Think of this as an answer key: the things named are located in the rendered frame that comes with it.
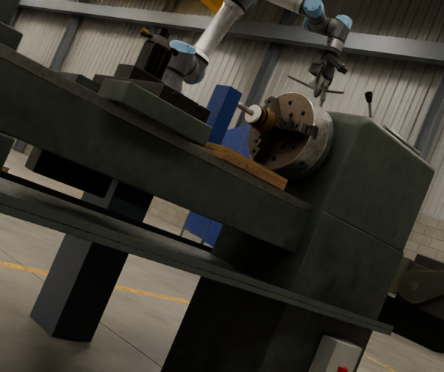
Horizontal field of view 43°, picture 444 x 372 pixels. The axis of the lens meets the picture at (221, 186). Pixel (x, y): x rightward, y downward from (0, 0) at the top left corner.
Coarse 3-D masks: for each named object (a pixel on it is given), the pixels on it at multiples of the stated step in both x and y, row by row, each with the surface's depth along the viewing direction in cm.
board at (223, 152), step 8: (208, 144) 178; (216, 144) 175; (216, 152) 174; (224, 152) 172; (232, 152) 172; (232, 160) 173; (240, 160) 175; (248, 160) 177; (248, 168) 178; (256, 168) 180; (264, 168) 182; (256, 176) 182; (264, 176) 183; (272, 176) 185; (280, 176) 188; (272, 184) 186; (280, 184) 188
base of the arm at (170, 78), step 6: (168, 66) 235; (168, 72) 235; (174, 72) 235; (180, 72) 237; (162, 78) 234; (168, 78) 234; (174, 78) 235; (180, 78) 238; (168, 84) 233; (174, 84) 235; (180, 84) 238; (180, 90) 238
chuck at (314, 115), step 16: (288, 96) 210; (304, 96) 204; (288, 112) 208; (304, 112) 202; (320, 112) 202; (320, 128) 199; (288, 144) 202; (304, 144) 196; (320, 144) 200; (272, 160) 206; (288, 160) 199; (304, 160) 200; (288, 176) 207
